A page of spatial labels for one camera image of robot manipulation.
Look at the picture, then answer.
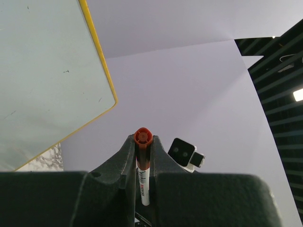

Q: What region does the yellow framed whiteboard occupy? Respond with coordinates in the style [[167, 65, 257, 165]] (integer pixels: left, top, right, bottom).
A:
[[0, 0, 118, 172]]

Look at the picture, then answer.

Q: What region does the top external camera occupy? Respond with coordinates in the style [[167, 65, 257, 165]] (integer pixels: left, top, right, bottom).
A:
[[168, 138, 205, 173]]

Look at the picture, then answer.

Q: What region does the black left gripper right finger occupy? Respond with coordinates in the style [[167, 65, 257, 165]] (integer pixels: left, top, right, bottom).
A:
[[150, 136, 283, 227]]

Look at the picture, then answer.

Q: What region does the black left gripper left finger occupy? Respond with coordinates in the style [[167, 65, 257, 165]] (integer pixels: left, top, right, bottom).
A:
[[0, 135, 136, 227]]

